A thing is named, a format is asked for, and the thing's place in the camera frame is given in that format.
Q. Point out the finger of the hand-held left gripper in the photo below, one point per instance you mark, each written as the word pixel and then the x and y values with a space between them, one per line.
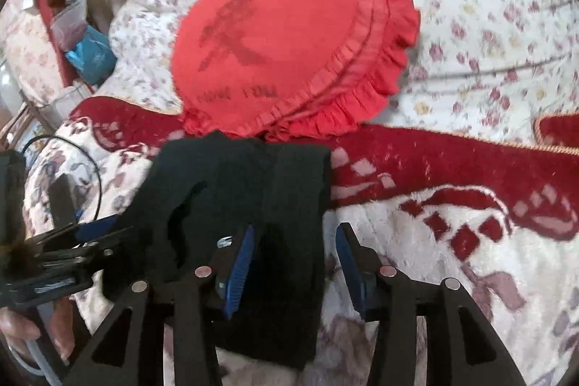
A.
pixel 77 259
pixel 97 229

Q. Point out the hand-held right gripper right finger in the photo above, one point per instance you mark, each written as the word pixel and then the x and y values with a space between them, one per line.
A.
pixel 355 273

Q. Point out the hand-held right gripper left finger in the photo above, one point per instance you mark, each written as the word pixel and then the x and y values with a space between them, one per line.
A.
pixel 237 273

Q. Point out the black pants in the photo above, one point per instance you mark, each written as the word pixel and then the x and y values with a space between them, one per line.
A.
pixel 289 196

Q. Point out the person's left hand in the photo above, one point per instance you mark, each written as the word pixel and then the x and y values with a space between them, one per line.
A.
pixel 27 329

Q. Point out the black smartphone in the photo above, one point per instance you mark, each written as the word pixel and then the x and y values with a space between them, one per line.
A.
pixel 62 198

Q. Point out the red and white plush blanket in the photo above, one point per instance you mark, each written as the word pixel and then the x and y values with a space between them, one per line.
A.
pixel 429 322

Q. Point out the grey tube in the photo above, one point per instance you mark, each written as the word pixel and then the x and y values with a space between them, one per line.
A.
pixel 31 356

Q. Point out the pale floral pillow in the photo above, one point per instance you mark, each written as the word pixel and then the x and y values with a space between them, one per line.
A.
pixel 31 56

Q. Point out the blue bag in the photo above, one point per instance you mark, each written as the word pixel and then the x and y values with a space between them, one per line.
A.
pixel 92 56

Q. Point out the clear plastic bag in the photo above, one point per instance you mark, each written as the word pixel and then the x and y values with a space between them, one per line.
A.
pixel 70 26

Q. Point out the red ruffled heart cushion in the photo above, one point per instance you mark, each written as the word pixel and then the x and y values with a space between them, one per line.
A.
pixel 280 42

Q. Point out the red cushion with gold trim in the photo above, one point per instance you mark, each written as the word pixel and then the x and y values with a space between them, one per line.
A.
pixel 561 132

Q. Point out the white floral quilt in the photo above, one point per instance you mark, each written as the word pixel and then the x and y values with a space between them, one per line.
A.
pixel 475 6

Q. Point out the red chair frame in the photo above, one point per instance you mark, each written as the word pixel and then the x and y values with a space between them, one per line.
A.
pixel 56 38

